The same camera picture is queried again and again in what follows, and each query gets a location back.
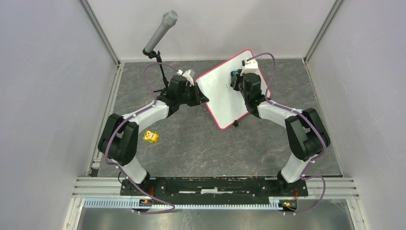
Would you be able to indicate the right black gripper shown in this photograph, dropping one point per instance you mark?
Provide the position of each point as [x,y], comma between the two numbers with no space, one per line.
[235,80]

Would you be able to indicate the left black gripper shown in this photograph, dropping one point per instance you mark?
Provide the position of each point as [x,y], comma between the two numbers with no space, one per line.
[198,97]

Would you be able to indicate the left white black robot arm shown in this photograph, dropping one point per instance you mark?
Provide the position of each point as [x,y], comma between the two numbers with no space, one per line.
[119,138]

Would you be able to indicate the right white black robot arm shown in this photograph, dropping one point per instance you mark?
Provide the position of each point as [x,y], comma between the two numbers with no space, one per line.
[307,136]

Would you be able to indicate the yellow toy block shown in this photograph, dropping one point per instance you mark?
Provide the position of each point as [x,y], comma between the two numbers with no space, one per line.
[151,136]

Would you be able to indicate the grey microphone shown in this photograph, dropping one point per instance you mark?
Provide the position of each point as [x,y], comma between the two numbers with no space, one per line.
[169,19]

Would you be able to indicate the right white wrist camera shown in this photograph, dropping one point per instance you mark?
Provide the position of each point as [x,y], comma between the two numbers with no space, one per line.
[250,66]

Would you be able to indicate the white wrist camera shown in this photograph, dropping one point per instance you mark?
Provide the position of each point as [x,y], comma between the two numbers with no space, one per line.
[188,74]
[250,66]

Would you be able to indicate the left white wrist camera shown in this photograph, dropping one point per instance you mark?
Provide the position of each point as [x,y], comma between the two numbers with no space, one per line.
[188,74]

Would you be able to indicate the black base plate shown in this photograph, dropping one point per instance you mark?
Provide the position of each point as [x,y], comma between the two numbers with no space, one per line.
[220,190]

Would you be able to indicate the white slotted cable duct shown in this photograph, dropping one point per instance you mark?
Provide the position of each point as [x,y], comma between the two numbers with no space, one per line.
[136,203]

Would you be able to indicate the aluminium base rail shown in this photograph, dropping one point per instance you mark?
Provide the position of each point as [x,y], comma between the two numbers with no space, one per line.
[109,187]

